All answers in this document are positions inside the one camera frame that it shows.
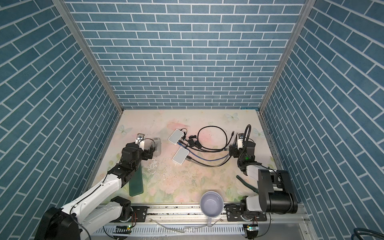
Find black power adapter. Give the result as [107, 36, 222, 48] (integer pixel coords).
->
[181, 128, 196, 148]
[188, 135, 202, 149]

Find blue ethernet cable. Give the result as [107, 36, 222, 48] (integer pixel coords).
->
[176, 142, 230, 163]

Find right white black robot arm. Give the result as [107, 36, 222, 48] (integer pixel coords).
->
[230, 139, 298, 215]

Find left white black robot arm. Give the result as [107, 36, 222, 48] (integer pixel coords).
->
[35, 139, 161, 240]

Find lavender mug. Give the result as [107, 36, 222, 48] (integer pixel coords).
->
[200, 191, 224, 227]

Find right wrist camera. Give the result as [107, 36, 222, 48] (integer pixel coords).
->
[236, 133, 245, 149]

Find green network switch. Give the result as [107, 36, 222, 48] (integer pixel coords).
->
[129, 165, 144, 197]

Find green handled pliers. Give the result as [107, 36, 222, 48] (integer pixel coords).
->
[236, 175, 259, 194]

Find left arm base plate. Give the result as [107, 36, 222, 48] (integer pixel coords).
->
[104, 205, 149, 223]

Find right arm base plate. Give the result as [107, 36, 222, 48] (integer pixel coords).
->
[224, 204, 267, 222]

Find aluminium frame rail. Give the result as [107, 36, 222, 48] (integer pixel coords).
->
[94, 204, 317, 240]

